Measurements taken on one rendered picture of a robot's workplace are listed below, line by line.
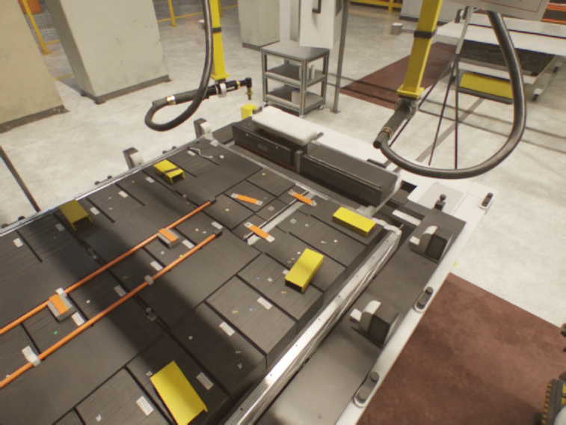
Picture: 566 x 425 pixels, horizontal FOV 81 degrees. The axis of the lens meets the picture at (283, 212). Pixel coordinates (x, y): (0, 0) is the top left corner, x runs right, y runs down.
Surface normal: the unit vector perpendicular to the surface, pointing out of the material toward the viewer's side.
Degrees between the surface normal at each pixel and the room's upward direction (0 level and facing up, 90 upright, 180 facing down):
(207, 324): 0
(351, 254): 0
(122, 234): 0
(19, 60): 90
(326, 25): 90
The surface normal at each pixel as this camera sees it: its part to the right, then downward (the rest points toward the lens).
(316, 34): -0.27, 0.63
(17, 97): 0.76, 0.43
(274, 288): 0.00, -0.76
